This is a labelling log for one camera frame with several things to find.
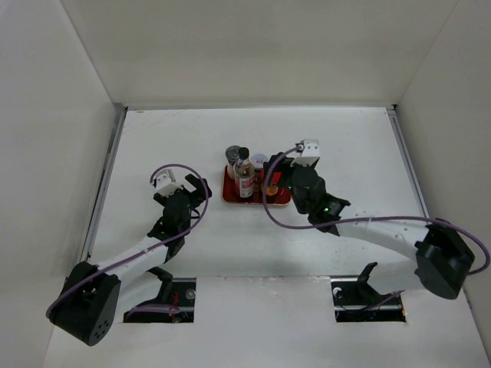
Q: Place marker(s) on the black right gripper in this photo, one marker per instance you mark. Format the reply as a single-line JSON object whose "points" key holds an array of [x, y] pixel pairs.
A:
{"points": [[283, 164]]}

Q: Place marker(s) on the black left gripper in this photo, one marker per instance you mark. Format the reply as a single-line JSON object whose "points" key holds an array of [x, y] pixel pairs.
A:
{"points": [[196, 196]]}

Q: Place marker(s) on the red-lid chili sauce jar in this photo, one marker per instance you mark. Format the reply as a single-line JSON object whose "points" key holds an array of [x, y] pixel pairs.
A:
{"points": [[270, 188]]}

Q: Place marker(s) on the white-lid spice jar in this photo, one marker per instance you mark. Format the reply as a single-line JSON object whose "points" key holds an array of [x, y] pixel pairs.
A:
{"points": [[258, 160]]}

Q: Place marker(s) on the soy sauce glass bottle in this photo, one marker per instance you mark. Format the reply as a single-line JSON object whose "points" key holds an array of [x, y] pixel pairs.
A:
{"points": [[244, 174]]}

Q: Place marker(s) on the clear-cap salt grinder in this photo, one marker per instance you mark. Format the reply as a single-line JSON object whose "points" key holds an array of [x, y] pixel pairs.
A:
{"points": [[232, 156]]}

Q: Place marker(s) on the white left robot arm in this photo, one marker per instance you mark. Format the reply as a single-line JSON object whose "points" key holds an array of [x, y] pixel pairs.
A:
{"points": [[87, 304]]}

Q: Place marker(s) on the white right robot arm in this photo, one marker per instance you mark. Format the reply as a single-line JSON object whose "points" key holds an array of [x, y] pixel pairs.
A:
{"points": [[436, 258]]}

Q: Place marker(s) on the red lacquer tray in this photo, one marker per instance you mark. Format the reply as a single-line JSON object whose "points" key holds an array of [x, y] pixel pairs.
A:
{"points": [[282, 199]]}

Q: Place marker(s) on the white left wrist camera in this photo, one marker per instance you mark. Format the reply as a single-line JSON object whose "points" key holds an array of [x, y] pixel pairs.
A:
{"points": [[164, 182]]}

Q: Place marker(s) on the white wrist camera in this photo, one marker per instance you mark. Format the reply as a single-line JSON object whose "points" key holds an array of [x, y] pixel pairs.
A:
{"points": [[308, 153], [164, 182]]}

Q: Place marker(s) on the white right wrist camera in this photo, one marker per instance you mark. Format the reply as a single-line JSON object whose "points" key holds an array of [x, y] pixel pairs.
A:
{"points": [[308, 153]]}

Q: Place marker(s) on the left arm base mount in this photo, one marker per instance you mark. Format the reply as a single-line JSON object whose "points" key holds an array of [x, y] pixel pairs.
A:
{"points": [[158, 297]]}

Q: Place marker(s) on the right aluminium frame rail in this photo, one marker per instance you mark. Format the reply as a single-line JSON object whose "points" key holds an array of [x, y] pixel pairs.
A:
{"points": [[401, 188]]}

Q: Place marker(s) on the aluminium frame rail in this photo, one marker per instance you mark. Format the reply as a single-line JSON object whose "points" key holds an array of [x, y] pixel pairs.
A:
{"points": [[401, 188], [116, 133]]}

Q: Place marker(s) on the left aluminium frame rail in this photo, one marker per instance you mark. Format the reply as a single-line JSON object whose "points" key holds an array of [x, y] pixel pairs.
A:
{"points": [[116, 133]]}

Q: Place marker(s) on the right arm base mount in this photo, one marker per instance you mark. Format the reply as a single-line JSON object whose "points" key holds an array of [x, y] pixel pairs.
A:
{"points": [[355, 301]]}

